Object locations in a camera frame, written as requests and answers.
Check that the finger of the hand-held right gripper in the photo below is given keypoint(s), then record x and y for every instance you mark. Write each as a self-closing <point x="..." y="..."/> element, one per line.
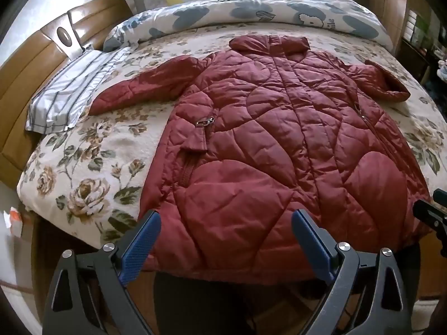
<point x="430" y="217"/>

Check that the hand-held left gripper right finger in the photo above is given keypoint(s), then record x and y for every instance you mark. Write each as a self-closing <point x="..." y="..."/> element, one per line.
<point x="312" y="244"/>

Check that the blue patterned white duvet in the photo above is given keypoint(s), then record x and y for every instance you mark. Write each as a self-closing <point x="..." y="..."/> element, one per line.
<point x="216" y="14"/>

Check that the wooden wardrobe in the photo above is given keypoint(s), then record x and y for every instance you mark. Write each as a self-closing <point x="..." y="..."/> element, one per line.
<point x="391" y="0"/>

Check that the striped white pillow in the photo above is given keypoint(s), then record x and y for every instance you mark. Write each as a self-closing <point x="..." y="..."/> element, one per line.
<point x="70" y="90"/>

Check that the floral blanket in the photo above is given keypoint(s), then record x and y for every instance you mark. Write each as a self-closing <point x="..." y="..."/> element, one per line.
<point x="104" y="146"/>

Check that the orange and white box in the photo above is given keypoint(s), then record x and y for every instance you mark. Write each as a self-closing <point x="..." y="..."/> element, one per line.
<point x="14" y="221"/>

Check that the wooden headboard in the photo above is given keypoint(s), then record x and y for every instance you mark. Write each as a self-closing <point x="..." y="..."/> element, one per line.
<point x="21" y="87"/>

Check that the red quilted jacket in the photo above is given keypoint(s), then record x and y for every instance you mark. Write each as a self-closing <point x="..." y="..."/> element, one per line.
<point x="262" y="129"/>

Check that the dark shelf unit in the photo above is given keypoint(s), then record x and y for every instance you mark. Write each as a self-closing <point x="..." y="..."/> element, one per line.
<point x="419" y="49"/>

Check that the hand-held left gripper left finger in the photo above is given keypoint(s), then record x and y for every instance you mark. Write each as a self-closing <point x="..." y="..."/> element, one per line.
<point x="139" y="247"/>

